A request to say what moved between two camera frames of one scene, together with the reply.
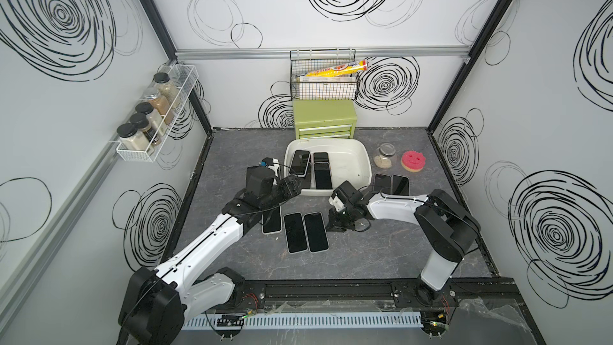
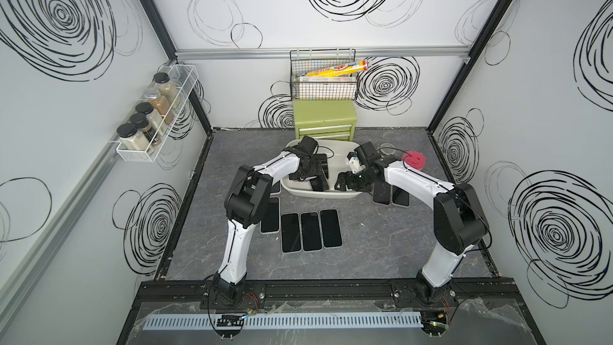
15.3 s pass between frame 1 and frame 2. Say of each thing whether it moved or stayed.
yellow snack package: stayed
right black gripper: moved
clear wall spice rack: stayed
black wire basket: stayed
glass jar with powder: stayed
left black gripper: moved
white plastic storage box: stayed
